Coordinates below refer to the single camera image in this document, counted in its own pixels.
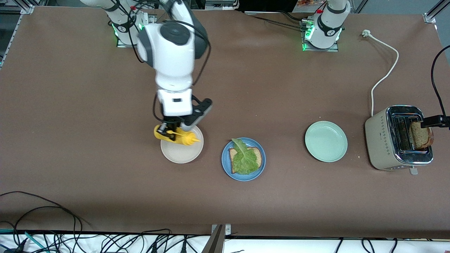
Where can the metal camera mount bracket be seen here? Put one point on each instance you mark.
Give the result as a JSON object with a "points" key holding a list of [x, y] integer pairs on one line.
{"points": [[226, 230]]}

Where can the green lettuce leaf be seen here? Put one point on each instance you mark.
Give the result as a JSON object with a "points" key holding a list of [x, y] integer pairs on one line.
{"points": [[244, 161]]}

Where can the aluminium table frame rail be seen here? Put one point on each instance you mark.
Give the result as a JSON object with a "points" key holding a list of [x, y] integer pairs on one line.
{"points": [[27, 9]]}

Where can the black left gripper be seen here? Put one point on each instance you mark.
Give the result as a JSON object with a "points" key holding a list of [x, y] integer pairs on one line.
{"points": [[434, 121]]}

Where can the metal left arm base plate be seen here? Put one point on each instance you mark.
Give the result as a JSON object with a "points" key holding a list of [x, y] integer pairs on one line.
{"points": [[332, 49]]}

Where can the yellow mustard squeeze bottle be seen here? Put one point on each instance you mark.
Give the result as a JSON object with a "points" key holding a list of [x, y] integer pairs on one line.
{"points": [[186, 138]]}

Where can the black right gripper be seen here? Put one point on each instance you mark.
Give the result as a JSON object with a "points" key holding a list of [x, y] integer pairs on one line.
{"points": [[171, 125]]}

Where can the blue round plate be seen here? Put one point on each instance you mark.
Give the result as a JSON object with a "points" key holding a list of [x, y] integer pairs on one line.
{"points": [[246, 177]]}

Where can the brown table cover sheet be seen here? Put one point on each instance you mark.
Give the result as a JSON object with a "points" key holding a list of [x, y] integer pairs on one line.
{"points": [[246, 105]]}

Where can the mint green round plate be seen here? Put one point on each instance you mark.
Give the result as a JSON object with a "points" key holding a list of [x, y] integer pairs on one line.
{"points": [[326, 141]]}

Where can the beige and chrome toaster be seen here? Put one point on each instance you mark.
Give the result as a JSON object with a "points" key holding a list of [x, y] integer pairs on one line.
{"points": [[379, 140]]}

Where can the orange packet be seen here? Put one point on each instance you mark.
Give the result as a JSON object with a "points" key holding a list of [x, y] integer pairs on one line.
{"points": [[307, 2]]}

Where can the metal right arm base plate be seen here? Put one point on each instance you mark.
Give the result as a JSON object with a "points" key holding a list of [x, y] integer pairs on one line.
{"points": [[121, 45]]}

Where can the brown bread slice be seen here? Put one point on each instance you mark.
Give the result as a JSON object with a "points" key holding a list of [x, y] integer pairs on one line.
{"points": [[259, 160], [420, 137]]}

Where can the beige round plate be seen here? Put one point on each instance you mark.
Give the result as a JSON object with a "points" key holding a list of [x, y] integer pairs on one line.
{"points": [[182, 154]]}

